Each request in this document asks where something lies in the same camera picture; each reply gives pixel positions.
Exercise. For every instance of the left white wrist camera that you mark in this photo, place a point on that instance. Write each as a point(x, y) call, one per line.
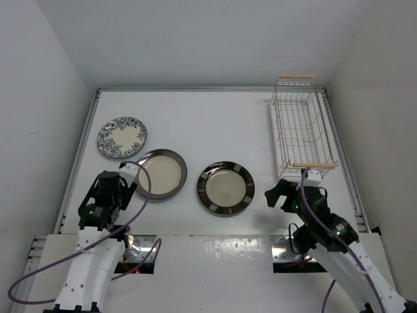
point(128, 170)

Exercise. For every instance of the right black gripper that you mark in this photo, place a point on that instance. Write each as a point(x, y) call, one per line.
point(287, 188)

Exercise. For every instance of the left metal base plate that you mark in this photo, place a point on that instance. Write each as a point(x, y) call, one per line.
point(138, 246)

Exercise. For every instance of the white wire dish rack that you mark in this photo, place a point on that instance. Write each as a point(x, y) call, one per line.
point(301, 135)

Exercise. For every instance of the silver rimmed cream plate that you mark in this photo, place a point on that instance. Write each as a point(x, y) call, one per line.
point(167, 170)

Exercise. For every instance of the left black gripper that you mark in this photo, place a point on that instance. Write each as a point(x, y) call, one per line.
point(127, 192)

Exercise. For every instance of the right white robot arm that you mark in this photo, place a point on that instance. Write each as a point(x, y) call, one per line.
point(332, 242)

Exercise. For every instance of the blue floral white plate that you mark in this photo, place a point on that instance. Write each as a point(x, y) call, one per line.
point(121, 137)

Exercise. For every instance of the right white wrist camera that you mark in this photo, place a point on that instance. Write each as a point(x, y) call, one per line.
point(313, 178)

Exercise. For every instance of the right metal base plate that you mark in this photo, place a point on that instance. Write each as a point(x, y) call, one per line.
point(282, 253)

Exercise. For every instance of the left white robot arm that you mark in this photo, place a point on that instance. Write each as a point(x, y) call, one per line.
point(100, 244)

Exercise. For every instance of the black checkered rim plate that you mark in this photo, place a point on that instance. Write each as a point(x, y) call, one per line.
point(225, 188)

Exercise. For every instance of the metal base plate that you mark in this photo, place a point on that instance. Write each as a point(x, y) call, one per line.
point(282, 253)
point(138, 246)

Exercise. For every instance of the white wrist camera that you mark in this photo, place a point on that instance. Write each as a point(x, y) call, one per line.
point(313, 178)
point(128, 170)

